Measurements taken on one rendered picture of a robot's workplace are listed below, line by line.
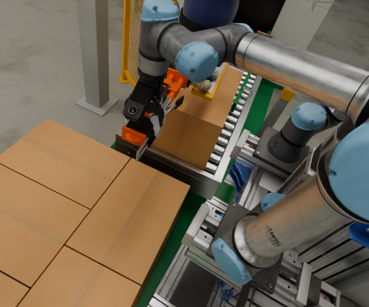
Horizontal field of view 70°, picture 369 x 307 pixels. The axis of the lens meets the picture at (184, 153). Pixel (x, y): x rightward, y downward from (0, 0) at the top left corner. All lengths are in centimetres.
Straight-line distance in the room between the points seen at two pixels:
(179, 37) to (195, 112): 84
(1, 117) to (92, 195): 149
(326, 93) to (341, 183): 20
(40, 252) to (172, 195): 68
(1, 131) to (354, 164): 253
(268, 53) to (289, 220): 31
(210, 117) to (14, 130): 177
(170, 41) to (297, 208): 38
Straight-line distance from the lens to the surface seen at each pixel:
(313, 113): 112
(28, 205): 150
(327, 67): 53
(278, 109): 182
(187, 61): 52
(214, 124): 134
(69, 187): 151
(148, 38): 60
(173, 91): 94
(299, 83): 53
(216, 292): 172
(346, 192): 38
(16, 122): 268
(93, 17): 225
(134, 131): 76
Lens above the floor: 181
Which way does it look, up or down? 48 degrees down
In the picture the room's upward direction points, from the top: 18 degrees clockwise
